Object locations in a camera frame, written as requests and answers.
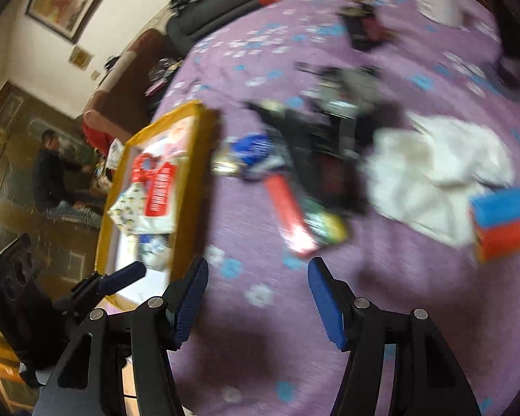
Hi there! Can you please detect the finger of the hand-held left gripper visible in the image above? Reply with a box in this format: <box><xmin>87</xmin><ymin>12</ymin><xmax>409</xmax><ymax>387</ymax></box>
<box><xmin>54</xmin><ymin>262</ymin><xmax>147</xmax><ymax>317</ymax></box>

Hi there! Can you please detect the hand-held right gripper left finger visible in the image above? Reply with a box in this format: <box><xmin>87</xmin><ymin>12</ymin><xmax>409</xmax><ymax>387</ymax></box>
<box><xmin>35</xmin><ymin>257</ymin><xmax>209</xmax><ymax>416</ymax></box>

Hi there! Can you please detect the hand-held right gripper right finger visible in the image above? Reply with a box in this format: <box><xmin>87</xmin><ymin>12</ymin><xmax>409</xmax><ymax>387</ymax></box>
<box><xmin>307</xmin><ymin>257</ymin><xmax>482</xmax><ymax>416</ymax></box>

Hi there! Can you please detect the red yellow green sponge pack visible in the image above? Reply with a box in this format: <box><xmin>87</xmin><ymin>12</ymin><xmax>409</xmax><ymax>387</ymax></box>
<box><xmin>263</xmin><ymin>173</ymin><xmax>348</xmax><ymax>255</ymax></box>

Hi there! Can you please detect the yellow cardboard box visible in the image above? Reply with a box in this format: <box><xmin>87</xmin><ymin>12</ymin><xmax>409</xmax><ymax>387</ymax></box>
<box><xmin>94</xmin><ymin>101</ymin><xmax>217</xmax><ymax>308</ymax></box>

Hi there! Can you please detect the black cloth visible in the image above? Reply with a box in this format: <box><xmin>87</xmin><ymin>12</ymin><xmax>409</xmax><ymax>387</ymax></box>
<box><xmin>246</xmin><ymin>99</ymin><xmax>401</xmax><ymax>218</ymax></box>

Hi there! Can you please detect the blue white bottle bag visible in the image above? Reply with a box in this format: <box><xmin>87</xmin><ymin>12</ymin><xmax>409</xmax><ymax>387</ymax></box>
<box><xmin>217</xmin><ymin>134</ymin><xmax>283</xmax><ymax>179</ymax></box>

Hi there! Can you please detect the large white cloth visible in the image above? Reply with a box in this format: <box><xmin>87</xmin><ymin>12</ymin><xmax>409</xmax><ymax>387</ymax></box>
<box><xmin>367</xmin><ymin>115</ymin><xmax>515</xmax><ymax>249</ymax></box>

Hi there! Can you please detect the blue red sponge pack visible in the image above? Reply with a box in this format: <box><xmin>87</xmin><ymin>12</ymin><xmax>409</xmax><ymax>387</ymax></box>
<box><xmin>469</xmin><ymin>188</ymin><xmax>520</xmax><ymax>263</ymax></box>

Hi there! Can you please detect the blue pocket tissue pack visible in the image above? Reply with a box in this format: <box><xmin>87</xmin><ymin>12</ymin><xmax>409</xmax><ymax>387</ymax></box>
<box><xmin>138</xmin><ymin>234</ymin><xmax>175</xmax><ymax>270</ymax></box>

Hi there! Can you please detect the purple floral tablecloth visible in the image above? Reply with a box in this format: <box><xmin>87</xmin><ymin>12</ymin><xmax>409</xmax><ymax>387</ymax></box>
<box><xmin>97</xmin><ymin>0</ymin><xmax>520</xmax><ymax>416</ymax></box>

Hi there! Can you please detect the yellow print tissue pack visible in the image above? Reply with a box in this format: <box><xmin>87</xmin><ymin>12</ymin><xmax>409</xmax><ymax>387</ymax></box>
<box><xmin>108</xmin><ymin>184</ymin><xmax>143</xmax><ymax>231</ymax></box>

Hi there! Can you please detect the red white wet wipes pack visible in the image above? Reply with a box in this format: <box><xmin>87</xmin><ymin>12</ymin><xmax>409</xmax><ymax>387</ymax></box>
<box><xmin>134</xmin><ymin>151</ymin><xmax>177</xmax><ymax>235</ymax></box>

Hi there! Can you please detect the dark wooden cabinet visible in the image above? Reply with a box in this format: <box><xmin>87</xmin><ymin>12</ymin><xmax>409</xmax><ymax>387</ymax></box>
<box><xmin>0</xmin><ymin>81</ymin><xmax>102</xmax><ymax>412</ymax></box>

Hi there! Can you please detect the brown armchair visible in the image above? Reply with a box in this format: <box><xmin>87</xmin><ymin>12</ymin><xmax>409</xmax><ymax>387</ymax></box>
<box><xmin>82</xmin><ymin>28</ymin><xmax>183</xmax><ymax>148</ymax></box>

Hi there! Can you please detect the clear plastic bag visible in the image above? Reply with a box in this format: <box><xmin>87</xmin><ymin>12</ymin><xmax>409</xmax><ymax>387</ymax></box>
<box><xmin>144</xmin><ymin>58</ymin><xmax>181</xmax><ymax>97</ymax></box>

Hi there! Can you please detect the battery device with wooden knob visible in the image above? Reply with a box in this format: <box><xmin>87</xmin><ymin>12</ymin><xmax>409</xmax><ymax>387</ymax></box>
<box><xmin>339</xmin><ymin>0</ymin><xmax>393</xmax><ymax>51</ymax></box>

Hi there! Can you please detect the black leather sofa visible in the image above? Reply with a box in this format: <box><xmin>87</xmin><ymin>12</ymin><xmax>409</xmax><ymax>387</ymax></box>
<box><xmin>167</xmin><ymin>0</ymin><xmax>360</xmax><ymax>49</ymax></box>

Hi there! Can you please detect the small gold wall plaque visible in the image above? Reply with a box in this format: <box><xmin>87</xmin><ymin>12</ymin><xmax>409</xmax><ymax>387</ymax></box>
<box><xmin>69</xmin><ymin>47</ymin><xmax>93</xmax><ymax>69</ymax></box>

